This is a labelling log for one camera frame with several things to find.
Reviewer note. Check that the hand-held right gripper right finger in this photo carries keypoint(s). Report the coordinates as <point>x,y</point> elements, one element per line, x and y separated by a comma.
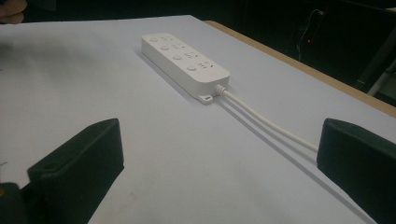
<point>361,161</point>

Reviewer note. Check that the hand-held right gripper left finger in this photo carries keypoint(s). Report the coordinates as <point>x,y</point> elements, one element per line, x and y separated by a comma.
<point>77,168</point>

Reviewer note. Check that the white power strip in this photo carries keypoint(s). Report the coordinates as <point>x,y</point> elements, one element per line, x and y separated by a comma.
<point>183,63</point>

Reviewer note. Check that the grey metal stand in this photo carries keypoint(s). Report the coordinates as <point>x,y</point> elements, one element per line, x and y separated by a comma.
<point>379,74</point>

